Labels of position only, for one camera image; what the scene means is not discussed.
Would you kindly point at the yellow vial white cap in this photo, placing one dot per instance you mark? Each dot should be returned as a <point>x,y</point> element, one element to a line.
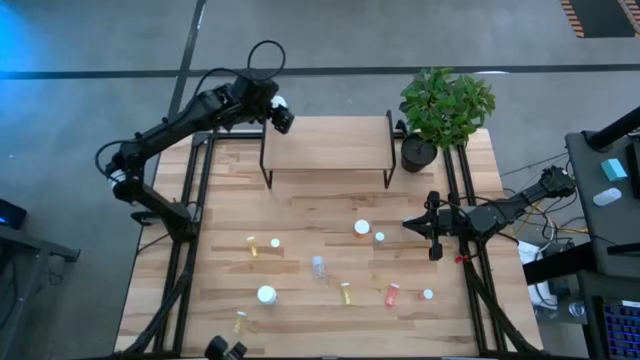
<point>345,294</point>
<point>252,247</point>
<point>239,323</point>

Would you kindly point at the clear glass cup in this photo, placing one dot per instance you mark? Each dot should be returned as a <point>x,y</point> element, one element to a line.
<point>576,308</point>

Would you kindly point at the laptop with blue-lit keyboard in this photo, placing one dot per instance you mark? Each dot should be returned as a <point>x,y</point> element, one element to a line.
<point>622,327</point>

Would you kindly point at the red clip tag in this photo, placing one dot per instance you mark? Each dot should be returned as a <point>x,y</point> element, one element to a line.
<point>460,259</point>

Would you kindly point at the white paper sheets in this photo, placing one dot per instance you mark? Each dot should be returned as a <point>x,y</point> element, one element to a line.
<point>527,252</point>

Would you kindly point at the black aluminium table frame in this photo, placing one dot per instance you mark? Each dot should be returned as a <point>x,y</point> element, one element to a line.
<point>235,134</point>

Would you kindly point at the black tube on desk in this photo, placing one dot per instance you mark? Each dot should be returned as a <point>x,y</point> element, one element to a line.
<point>617,127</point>

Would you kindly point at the teal box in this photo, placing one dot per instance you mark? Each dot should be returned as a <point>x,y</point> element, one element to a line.
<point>613,170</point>

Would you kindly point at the clear yellowish vial with pills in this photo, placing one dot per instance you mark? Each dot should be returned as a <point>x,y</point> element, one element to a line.
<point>274,243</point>

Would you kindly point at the wooden shelf black metal legs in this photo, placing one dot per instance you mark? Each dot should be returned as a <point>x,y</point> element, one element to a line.
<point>325,142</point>

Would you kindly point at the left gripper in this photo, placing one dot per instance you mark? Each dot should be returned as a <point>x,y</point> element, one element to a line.
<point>252,97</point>

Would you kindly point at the clear vial pink pills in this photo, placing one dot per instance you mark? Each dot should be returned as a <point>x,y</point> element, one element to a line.
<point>318,267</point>

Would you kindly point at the orange-red vial white cap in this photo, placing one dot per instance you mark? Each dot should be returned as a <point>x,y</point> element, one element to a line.
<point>392,296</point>

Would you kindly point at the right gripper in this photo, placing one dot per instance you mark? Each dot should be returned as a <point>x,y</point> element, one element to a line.
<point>450,222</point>

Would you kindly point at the black device with blue light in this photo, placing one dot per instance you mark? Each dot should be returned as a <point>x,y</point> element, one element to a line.
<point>10,212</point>

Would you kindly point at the green plant in black pot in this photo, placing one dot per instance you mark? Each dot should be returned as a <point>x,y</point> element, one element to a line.
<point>445,107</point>

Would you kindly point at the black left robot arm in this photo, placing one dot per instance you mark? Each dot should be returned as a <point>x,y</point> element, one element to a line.
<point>165,131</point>

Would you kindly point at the amber bottle white cap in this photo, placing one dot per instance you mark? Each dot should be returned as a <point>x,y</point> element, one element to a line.
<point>361,227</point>

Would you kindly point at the dark grey desk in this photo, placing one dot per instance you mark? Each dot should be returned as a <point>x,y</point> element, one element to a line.
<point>582,170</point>

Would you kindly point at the dark mat with striped edge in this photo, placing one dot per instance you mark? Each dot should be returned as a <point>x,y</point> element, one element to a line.
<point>600,17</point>

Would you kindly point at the black rounded device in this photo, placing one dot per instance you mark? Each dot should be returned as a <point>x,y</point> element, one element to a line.
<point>225,348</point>

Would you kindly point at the white computer mouse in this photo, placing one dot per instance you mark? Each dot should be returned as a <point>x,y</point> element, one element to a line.
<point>607,197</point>

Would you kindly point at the teal vial white cap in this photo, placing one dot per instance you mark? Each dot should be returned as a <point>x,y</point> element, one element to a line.
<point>379,236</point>

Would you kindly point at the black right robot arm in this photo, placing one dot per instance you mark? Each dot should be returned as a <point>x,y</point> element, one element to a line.
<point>520,200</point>

